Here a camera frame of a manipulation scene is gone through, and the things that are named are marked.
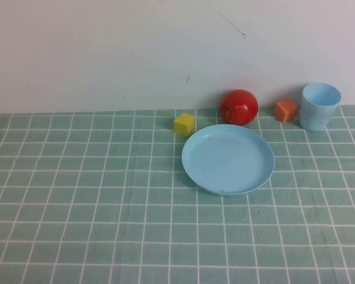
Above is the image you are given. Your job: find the orange foam cube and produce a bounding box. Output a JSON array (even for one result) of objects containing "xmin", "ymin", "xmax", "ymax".
[{"xmin": 273, "ymin": 98, "xmax": 299, "ymax": 123}]

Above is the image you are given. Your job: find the light blue plastic plate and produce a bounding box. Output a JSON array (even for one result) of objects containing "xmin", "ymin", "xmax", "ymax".
[{"xmin": 181, "ymin": 124, "xmax": 276, "ymax": 197}]

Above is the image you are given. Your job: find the light blue plastic cup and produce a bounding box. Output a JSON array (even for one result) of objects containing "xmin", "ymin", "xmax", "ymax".
[{"xmin": 298, "ymin": 83, "xmax": 342, "ymax": 132}]

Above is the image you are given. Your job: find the green checkered tablecloth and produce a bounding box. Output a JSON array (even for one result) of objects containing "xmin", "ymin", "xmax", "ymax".
[{"xmin": 0, "ymin": 105, "xmax": 355, "ymax": 284}]

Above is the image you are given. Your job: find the red toy apple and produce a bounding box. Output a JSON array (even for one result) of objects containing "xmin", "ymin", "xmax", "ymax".
[{"xmin": 220, "ymin": 89, "xmax": 259, "ymax": 125}]

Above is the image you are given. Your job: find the yellow foam cube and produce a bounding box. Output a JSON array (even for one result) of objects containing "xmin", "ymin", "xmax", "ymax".
[{"xmin": 173, "ymin": 112, "xmax": 195, "ymax": 137}]

